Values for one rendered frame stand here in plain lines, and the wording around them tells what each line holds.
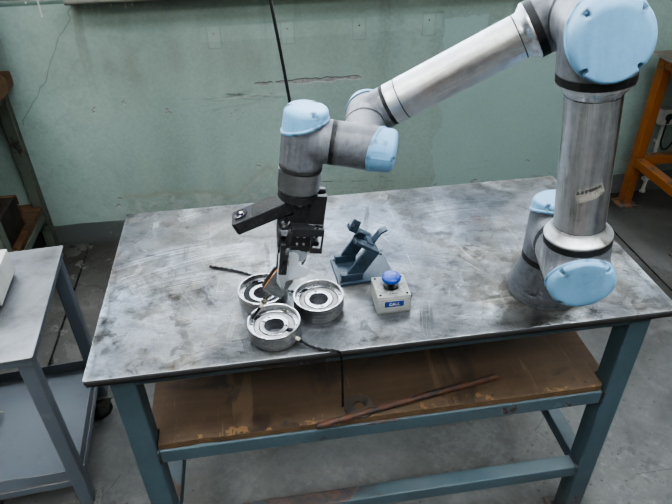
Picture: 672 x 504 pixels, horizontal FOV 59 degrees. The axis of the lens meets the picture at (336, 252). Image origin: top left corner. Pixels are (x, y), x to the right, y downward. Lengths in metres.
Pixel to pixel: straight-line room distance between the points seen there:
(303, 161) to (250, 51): 1.71
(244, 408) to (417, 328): 0.45
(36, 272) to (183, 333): 0.63
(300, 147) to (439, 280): 0.52
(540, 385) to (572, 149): 0.67
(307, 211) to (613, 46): 0.54
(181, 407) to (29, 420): 0.70
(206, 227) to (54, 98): 1.42
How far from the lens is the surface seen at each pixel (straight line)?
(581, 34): 0.91
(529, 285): 1.30
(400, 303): 1.23
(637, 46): 0.93
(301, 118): 0.95
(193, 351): 1.20
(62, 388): 2.09
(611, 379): 1.53
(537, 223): 1.22
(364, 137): 0.97
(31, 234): 2.90
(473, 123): 2.99
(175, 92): 2.73
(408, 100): 1.07
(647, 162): 3.31
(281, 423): 1.37
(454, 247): 1.45
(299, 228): 1.06
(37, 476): 1.84
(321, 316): 1.20
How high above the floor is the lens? 1.62
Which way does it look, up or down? 35 degrees down
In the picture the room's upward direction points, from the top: 1 degrees counter-clockwise
